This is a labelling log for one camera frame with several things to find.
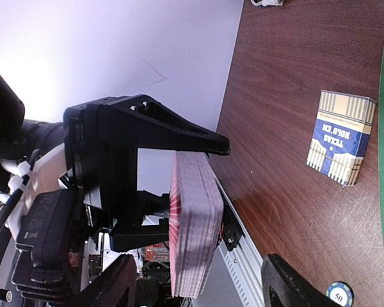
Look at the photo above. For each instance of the front aluminium rail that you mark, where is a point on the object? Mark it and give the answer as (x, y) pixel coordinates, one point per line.
(244, 262)

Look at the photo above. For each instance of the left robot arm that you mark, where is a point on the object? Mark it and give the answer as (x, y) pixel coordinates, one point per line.
(19, 137)

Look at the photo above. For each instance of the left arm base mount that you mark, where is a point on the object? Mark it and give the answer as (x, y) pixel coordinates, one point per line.
(231, 231)

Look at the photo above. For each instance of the red playing card deck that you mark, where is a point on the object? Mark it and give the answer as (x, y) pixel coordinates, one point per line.
(196, 211)

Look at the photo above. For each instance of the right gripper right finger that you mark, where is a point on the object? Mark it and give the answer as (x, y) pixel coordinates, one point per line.
(282, 285)

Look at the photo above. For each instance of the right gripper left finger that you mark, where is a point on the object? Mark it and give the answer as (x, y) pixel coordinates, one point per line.
(115, 286)

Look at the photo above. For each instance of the gold striped card box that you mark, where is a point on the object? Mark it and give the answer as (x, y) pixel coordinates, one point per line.
(341, 134)

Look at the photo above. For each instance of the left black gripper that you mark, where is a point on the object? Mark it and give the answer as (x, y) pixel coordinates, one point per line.
(101, 148)

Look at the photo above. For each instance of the teal poker chip stack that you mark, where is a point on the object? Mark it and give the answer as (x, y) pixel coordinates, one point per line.
(341, 293)

